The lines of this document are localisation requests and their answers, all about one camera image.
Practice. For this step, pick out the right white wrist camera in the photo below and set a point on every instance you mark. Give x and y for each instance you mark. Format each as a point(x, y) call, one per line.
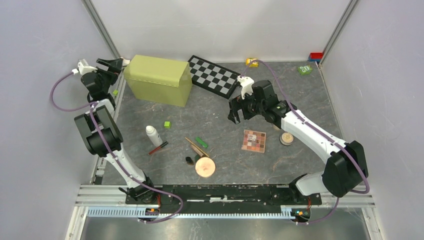
point(246, 85)

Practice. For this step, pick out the red blue blocks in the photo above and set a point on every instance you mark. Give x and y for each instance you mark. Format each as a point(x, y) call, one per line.
point(315, 57)

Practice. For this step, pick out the green tube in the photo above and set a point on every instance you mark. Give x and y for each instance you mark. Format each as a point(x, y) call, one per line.
point(201, 142)

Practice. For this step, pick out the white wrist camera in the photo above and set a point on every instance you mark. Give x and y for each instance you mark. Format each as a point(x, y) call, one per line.
point(246, 85)
point(83, 68)

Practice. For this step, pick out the small black compact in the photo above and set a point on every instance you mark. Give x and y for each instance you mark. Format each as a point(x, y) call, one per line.
point(189, 161)

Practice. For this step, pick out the round wooden disc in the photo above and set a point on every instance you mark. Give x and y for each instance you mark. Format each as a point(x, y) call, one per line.
point(205, 167)

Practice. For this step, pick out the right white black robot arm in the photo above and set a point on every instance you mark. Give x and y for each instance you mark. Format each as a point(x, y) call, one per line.
point(345, 162)

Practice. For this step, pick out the small green cube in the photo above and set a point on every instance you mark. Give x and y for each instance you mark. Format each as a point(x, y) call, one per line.
point(167, 124)

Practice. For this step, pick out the red black pencil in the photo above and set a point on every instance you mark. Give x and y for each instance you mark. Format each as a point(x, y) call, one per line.
point(158, 148)

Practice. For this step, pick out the wooden stick brush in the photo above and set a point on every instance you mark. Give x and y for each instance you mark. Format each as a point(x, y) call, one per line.
point(202, 152)

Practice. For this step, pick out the eyeshadow palette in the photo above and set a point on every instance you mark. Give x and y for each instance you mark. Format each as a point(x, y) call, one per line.
point(254, 141)

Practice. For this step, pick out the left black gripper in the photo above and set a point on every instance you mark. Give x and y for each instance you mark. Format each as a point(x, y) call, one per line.
point(114, 69)

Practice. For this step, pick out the round powder jar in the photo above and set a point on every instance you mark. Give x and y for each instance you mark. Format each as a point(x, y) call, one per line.
point(286, 138)

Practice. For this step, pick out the yellow toy block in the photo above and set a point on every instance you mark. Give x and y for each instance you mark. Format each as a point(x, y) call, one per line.
point(252, 62)

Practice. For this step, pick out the black white checkerboard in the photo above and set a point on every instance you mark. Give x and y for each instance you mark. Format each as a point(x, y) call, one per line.
point(212, 77)

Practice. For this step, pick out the white bottle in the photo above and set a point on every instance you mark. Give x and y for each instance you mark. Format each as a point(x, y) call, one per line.
point(153, 135)

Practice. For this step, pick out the green makeup organizer box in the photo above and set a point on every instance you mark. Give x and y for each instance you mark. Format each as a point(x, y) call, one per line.
point(159, 80)

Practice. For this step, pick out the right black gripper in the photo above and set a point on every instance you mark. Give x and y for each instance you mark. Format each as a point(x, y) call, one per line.
point(236, 103)

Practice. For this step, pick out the green number block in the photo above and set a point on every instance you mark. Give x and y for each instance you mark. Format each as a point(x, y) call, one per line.
point(305, 70)

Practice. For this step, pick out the white toy piece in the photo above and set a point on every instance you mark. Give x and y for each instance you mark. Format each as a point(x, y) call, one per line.
point(125, 61)

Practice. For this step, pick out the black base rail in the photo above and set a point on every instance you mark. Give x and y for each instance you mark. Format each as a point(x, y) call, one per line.
point(223, 200)

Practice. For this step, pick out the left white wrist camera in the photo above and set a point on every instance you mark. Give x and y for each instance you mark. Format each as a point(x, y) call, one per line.
point(83, 68)

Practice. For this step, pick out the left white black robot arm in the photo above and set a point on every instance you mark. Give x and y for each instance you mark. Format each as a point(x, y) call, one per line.
point(100, 132)

